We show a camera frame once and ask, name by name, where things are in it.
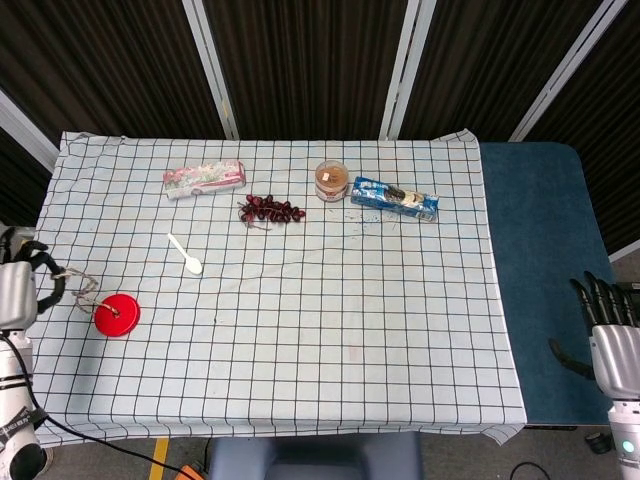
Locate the white partition frame post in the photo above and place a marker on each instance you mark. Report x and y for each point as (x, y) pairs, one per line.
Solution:
(565, 70)
(405, 70)
(212, 70)
(25, 127)

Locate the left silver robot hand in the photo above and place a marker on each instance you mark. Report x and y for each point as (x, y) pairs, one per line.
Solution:
(15, 295)

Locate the dark ribbed partition panel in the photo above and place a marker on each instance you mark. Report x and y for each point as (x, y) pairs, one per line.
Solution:
(310, 65)
(100, 60)
(610, 125)
(490, 55)

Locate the dark red grape bunch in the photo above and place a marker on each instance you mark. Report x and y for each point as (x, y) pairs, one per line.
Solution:
(272, 210)

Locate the brown spread jar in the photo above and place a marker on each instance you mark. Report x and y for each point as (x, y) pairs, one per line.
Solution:
(331, 180)

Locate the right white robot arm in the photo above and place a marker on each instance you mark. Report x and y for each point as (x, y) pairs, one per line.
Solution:
(625, 440)

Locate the blue grey chair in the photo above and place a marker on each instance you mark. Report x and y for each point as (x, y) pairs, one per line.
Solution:
(320, 457)

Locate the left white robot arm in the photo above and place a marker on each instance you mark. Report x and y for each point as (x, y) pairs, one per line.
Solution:
(12, 400)

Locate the red disc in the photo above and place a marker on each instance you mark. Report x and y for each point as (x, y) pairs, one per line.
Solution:
(120, 322)

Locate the white plastic spoon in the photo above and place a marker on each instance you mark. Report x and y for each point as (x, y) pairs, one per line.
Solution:
(193, 265)

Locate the orange floor object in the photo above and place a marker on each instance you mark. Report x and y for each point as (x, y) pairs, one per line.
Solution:
(192, 472)

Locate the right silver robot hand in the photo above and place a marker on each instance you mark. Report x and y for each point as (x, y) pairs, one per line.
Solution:
(617, 355)

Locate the blue cookie box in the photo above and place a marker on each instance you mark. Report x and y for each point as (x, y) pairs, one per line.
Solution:
(395, 197)

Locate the blue padded table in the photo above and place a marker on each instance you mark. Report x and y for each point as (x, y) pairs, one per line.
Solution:
(540, 225)

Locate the white checkered tablecloth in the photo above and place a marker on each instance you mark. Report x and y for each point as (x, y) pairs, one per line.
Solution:
(350, 350)

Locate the pink floral tissue pack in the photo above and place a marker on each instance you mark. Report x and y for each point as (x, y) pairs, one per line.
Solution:
(205, 177)

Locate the black caster wheel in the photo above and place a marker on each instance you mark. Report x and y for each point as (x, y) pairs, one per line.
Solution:
(599, 443)

